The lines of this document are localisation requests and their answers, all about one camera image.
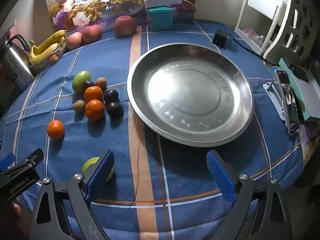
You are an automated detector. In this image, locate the orange tangerine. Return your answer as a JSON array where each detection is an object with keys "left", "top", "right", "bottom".
[
  {"left": 85, "top": 99, "right": 105, "bottom": 122},
  {"left": 47, "top": 120, "right": 65, "bottom": 140},
  {"left": 84, "top": 86, "right": 104, "bottom": 103}
]

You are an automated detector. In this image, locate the floral painting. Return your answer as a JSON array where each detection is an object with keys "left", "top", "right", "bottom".
[{"left": 44, "top": 0, "right": 196, "bottom": 32}]

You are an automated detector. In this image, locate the clear plastic tray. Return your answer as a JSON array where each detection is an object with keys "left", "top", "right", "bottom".
[{"left": 31, "top": 45, "right": 67, "bottom": 73}]

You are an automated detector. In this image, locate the round stainless steel plate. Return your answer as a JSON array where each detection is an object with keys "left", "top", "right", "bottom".
[{"left": 127, "top": 43, "right": 255, "bottom": 147}]

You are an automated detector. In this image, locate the smartphone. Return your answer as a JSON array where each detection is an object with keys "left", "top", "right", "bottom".
[{"left": 273, "top": 69, "right": 300, "bottom": 136}]

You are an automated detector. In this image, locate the clear plastic bag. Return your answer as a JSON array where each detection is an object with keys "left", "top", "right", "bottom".
[{"left": 242, "top": 28, "right": 266, "bottom": 48}]

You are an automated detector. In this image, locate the brown kiwi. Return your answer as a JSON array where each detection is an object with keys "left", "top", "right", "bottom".
[
  {"left": 73, "top": 100, "right": 86, "bottom": 113},
  {"left": 95, "top": 77, "right": 108, "bottom": 90}
]

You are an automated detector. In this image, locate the teal plastic box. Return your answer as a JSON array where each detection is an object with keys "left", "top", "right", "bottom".
[{"left": 146, "top": 6, "right": 174, "bottom": 32}]

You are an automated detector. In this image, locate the teal and white carton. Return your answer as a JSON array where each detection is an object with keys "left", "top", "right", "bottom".
[{"left": 278, "top": 57, "right": 320, "bottom": 122}]

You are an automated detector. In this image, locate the oval green jujube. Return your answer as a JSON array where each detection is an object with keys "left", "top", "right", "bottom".
[{"left": 72, "top": 70, "right": 91, "bottom": 93}]

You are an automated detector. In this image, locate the blue plaid tablecloth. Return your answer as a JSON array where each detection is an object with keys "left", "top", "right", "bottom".
[{"left": 0, "top": 17, "right": 304, "bottom": 240}]

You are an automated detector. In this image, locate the round green jujube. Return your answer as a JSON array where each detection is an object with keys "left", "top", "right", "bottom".
[{"left": 82, "top": 157, "right": 115, "bottom": 183}]

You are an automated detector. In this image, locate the white plastic chair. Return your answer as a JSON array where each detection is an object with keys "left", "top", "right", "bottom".
[{"left": 262, "top": 0, "right": 320, "bottom": 64}]

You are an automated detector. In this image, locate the black power cable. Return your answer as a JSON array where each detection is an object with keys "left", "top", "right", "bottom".
[{"left": 225, "top": 34, "right": 280, "bottom": 67}]

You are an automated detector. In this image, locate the dark red apple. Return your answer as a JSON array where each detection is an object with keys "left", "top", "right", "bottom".
[{"left": 114, "top": 16, "right": 137, "bottom": 37}]

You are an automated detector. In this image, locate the black power adapter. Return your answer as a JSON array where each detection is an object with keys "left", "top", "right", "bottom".
[{"left": 213, "top": 29, "right": 229, "bottom": 48}]

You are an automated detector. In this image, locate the white phone stand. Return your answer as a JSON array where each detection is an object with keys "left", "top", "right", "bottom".
[{"left": 262, "top": 81, "right": 287, "bottom": 122}]

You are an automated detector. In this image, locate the pink apple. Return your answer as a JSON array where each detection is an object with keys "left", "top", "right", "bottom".
[{"left": 66, "top": 32, "right": 83, "bottom": 50}]

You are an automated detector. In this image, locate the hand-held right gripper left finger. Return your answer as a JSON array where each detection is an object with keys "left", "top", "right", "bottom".
[{"left": 28, "top": 150, "right": 115, "bottom": 240}]

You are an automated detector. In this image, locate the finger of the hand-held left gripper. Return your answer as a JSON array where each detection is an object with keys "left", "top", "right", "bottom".
[
  {"left": 0, "top": 153, "right": 15, "bottom": 172},
  {"left": 15, "top": 148, "right": 44, "bottom": 170}
]

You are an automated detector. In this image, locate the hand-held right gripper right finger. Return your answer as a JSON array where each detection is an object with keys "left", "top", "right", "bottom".
[{"left": 206, "top": 150, "right": 293, "bottom": 240}]

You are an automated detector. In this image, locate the clear glass container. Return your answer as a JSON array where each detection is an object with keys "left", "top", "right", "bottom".
[{"left": 172, "top": 0, "right": 196, "bottom": 25}]

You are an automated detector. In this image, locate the stainless steel kettle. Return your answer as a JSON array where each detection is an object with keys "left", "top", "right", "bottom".
[{"left": 0, "top": 34, "right": 35, "bottom": 92}]

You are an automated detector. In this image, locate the yellow banana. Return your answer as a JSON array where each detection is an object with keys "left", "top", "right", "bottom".
[
  {"left": 29, "top": 40, "right": 62, "bottom": 65},
  {"left": 34, "top": 30, "right": 68, "bottom": 55}
]

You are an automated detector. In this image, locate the purple patterned packet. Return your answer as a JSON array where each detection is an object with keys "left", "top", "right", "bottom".
[{"left": 299, "top": 121, "right": 320, "bottom": 167}]

